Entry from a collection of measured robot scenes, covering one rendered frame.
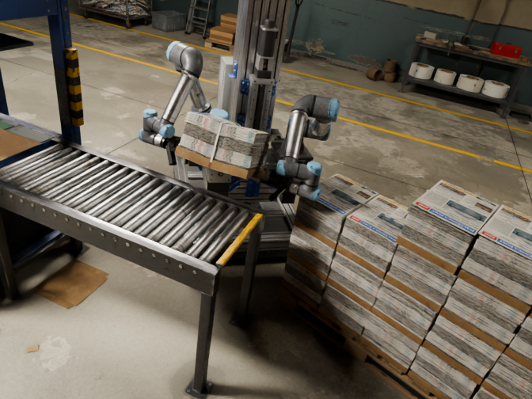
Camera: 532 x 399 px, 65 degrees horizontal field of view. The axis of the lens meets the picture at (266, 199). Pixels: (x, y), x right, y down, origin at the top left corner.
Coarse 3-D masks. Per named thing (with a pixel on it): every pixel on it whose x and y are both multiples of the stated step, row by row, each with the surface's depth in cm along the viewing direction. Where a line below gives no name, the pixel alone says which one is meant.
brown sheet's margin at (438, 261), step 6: (402, 240) 194; (408, 246) 193; (414, 246) 191; (414, 252) 192; (420, 252) 190; (426, 252) 188; (426, 258) 189; (432, 258) 187; (438, 258) 185; (438, 264) 186; (444, 264) 184; (450, 264) 182; (450, 270) 183; (456, 270) 183
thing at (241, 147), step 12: (228, 132) 197; (240, 132) 196; (252, 132) 194; (264, 132) 213; (228, 144) 198; (240, 144) 196; (252, 144) 195; (264, 144) 213; (228, 156) 199; (240, 156) 198; (252, 156) 196; (264, 156) 219; (252, 168) 205
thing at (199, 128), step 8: (192, 112) 201; (200, 112) 213; (184, 120) 202; (192, 120) 201; (200, 120) 200; (208, 120) 199; (216, 120) 204; (224, 120) 219; (184, 128) 203; (192, 128) 202; (200, 128) 201; (208, 128) 199; (184, 136) 204; (192, 136) 202; (200, 136) 201; (208, 136) 200; (184, 144) 205; (192, 144) 203; (200, 144) 202; (208, 144) 202; (200, 152) 203
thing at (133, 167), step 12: (72, 144) 239; (96, 156) 232; (108, 156) 233; (132, 168) 226; (144, 168) 228; (168, 180) 221; (180, 180) 223; (204, 192) 216; (216, 204) 215; (228, 204) 212; (240, 204) 212; (252, 216) 210; (264, 216) 210
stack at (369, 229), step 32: (352, 192) 233; (320, 224) 225; (352, 224) 210; (384, 224) 210; (320, 256) 232; (384, 256) 205; (416, 256) 192; (320, 288) 241; (352, 288) 224; (384, 288) 210; (416, 288) 198; (448, 288) 187; (352, 320) 231; (416, 320) 203; (448, 320) 192; (480, 320) 181; (512, 320) 173; (352, 352) 239; (416, 352) 210; (448, 352) 197; (480, 352) 187; (416, 384) 216; (448, 384) 202
